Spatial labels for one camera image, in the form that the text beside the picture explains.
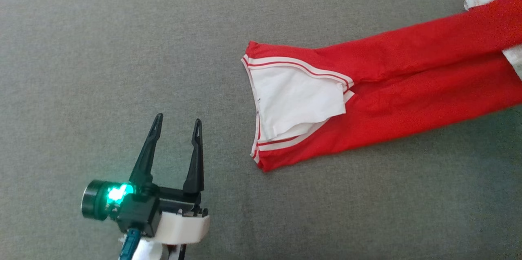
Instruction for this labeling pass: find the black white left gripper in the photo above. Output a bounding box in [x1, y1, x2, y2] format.
[128, 113, 211, 245]

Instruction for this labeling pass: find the blue left cable connector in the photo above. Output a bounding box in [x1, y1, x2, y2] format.
[119, 228, 142, 260]

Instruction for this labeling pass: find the red white-trimmed sports garment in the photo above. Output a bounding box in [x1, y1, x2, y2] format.
[240, 0, 522, 172]

